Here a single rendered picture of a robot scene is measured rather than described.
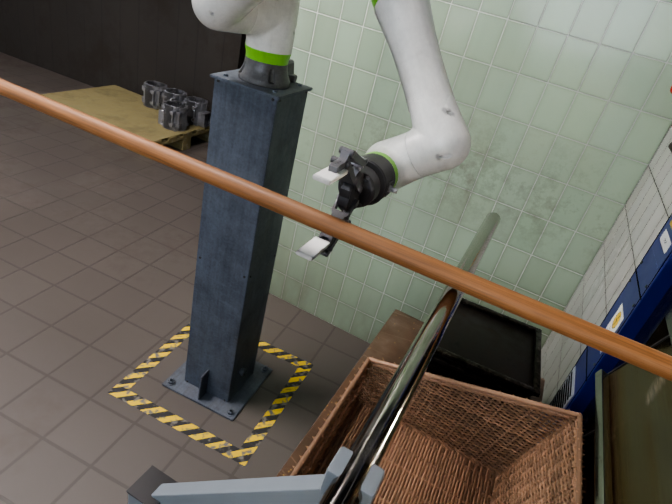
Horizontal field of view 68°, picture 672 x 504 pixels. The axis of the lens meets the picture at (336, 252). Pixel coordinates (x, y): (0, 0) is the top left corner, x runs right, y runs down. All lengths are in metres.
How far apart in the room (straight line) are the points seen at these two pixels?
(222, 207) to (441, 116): 0.82
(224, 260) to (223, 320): 0.24
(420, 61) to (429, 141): 0.16
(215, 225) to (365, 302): 0.98
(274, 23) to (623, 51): 1.09
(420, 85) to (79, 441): 1.56
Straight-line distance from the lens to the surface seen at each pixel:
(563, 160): 1.94
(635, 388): 1.09
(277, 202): 0.79
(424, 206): 2.07
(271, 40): 1.43
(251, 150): 1.47
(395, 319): 1.67
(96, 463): 1.90
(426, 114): 1.01
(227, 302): 1.74
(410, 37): 1.06
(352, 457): 0.48
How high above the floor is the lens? 1.54
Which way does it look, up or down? 30 degrees down
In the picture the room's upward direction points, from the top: 15 degrees clockwise
